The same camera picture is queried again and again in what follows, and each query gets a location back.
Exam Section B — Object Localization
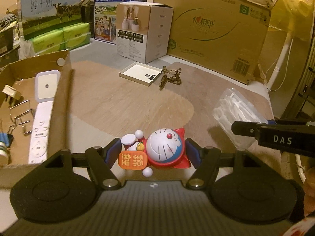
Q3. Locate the Doraemon figurine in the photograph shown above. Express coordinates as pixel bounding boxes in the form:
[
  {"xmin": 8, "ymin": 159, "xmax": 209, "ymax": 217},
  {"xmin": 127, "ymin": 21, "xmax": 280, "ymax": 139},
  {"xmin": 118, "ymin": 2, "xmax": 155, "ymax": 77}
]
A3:
[{"xmin": 118, "ymin": 128, "xmax": 191, "ymax": 177}]

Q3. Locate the green tissue pack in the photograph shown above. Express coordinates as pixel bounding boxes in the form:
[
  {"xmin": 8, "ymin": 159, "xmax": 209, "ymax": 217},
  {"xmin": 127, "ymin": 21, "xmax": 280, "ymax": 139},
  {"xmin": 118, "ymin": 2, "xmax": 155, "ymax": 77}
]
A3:
[
  {"xmin": 62, "ymin": 22, "xmax": 91, "ymax": 50},
  {"xmin": 31, "ymin": 29, "xmax": 65, "ymax": 54}
]

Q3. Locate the metal rack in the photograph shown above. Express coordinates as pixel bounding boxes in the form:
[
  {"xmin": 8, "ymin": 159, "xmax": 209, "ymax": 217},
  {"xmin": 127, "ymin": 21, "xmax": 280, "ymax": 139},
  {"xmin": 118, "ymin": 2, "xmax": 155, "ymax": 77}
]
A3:
[{"xmin": 280, "ymin": 61, "xmax": 314, "ymax": 120}]

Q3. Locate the cream power plug adapter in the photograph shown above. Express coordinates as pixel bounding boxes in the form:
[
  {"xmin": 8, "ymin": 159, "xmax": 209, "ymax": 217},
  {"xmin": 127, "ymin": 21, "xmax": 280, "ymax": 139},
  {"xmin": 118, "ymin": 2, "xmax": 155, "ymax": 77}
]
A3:
[{"xmin": 2, "ymin": 85, "xmax": 21, "ymax": 107}]

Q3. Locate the white fan stand pole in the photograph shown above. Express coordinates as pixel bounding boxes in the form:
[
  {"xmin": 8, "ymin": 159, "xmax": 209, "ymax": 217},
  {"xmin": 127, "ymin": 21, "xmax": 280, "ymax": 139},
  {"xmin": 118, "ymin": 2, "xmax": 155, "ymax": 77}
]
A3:
[{"xmin": 266, "ymin": 31, "xmax": 294, "ymax": 92}]

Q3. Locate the right hand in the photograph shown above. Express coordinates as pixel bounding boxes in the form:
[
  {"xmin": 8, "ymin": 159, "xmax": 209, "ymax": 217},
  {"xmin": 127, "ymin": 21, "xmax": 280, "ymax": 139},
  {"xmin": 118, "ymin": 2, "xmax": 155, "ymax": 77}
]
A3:
[{"xmin": 303, "ymin": 167, "xmax": 315, "ymax": 217}]

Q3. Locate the tape roll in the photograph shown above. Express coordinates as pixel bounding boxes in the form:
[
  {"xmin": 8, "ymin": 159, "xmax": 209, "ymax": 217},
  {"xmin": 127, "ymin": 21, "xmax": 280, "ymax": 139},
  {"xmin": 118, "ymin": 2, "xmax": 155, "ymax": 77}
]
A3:
[{"xmin": 0, "ymin": 141, "xmax": 8, "ymax": 158}]

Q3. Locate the white shallow box lid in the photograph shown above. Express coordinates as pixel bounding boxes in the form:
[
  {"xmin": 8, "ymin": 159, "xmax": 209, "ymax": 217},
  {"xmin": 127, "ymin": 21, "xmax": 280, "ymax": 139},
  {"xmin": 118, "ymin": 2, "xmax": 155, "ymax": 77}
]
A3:
[{"xmin": 119, "ymin": 62, "xmax": 163, "ymax": 86}]

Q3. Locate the large brown cardboard box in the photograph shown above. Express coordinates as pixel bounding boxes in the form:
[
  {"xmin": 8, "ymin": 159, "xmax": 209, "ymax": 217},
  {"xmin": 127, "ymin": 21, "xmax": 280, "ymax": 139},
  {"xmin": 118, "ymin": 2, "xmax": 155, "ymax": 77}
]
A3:
[{"xmin": 154, "ymin": 0, "xmax": 277, "ymax": 84}]

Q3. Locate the gold hair claw clip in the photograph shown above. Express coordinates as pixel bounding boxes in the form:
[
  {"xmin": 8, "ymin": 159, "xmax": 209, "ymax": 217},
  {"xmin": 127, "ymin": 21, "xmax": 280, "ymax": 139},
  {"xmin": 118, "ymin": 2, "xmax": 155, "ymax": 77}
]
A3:
[{"xmin": 159, "ymin": 66, "xmax": 182, "ymax": 91}]

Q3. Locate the square white night light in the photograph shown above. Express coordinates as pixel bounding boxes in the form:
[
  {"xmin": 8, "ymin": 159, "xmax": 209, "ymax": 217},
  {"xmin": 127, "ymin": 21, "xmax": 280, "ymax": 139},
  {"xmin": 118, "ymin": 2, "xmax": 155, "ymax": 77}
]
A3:
[{"xmin": 35, "ymin": 70, "xmax": 60, "ymax": 103}]

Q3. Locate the green tissue pack left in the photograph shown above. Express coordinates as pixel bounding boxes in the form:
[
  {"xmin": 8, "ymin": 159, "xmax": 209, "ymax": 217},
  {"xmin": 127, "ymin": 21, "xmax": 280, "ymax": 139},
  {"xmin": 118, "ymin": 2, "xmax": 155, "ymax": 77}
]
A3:
[{"xmin": 31, "ymin": 29, "xmax": 65, "ymax": 54}]

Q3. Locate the green tissue pack right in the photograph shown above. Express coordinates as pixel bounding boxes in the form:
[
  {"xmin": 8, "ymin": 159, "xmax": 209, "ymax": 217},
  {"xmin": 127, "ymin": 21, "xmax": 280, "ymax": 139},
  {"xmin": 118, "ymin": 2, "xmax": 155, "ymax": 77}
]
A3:
[{"xmin": 62, "ymin": 22, "xmax": 91, "ymax": 50}]

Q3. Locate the white humidifier product box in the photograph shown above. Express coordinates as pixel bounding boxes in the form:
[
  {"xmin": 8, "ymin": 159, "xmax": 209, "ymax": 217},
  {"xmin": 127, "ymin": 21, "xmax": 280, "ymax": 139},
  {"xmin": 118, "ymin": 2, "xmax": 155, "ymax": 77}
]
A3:
[{"xmin": 116, "ymin": 2, "xmax": 173, "ymax": 64}]

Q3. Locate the open cardboard tray box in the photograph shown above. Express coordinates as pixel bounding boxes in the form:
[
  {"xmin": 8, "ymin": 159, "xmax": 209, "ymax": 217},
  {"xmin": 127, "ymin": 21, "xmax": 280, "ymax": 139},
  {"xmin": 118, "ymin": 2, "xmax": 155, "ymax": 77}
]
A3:
[{"xmin": 1, "ymin": 50, "xmax": 73, "ymax": 189}]

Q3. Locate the white remote control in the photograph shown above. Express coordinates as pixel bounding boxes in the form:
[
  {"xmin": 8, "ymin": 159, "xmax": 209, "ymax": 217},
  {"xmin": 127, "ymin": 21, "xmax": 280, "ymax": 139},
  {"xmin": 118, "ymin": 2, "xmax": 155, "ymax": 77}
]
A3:
[{"xmin": 28, "ymin": 101, "xmax": 53, "ymax": 164}]

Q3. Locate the cow picture milk box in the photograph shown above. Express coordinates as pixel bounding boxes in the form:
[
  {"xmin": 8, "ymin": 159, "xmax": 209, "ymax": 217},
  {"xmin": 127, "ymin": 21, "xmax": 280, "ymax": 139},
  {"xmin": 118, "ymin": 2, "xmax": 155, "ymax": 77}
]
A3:
[{"xmin": 17, "ymin": 0, "xmax": 82, "ymax": 40}]

